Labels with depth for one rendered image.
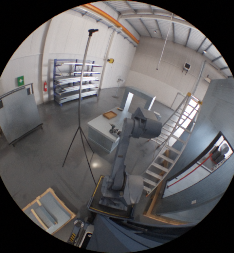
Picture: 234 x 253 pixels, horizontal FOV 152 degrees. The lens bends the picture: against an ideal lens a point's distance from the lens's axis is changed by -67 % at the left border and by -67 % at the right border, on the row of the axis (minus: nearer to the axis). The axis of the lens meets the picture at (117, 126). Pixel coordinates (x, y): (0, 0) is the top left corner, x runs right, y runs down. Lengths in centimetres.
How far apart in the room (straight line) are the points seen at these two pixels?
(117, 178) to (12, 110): 324
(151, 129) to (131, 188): 90
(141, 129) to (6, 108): 342
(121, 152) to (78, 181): 146
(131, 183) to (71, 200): 142
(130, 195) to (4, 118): 366
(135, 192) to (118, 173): 44
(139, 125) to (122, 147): 34
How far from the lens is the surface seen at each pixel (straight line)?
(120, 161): 121
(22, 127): 339
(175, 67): 1142
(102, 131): 231
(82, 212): 222
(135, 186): 146
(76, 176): 233
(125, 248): 34
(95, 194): 196
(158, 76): 1126
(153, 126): 110
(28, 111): 328
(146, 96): 345
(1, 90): 516
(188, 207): 162
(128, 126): 107
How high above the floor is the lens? 220
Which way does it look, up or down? 36 degrees down
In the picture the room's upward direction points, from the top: 17 degrees clockwise
